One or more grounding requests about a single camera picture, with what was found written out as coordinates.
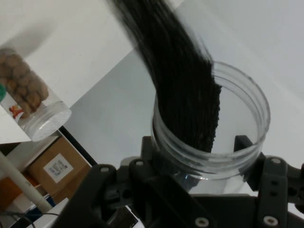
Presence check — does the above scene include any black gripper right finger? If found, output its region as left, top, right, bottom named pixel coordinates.
left=234, top=134, right=304, bottom=228

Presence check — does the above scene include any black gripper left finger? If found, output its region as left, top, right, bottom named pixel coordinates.
left=53, top=136, right=218, bottom=228

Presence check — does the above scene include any tall clear plastic jar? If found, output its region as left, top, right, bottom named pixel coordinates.
left=151, top=61, right=271, bottom=198

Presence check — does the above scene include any black seeds heap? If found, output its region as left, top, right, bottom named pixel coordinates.
left=111, top=0, right=223, bottom=154

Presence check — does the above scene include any cardboard box with white label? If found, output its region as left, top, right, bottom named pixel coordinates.
left=26, top=136, right=94, bottom=205

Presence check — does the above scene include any orange storage box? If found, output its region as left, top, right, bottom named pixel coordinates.
left=0, top=176, right=25, bottom=210

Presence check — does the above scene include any white-lid jar of nuts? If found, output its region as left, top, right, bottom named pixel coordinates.
left=0, top=47, right=72, bottom=143

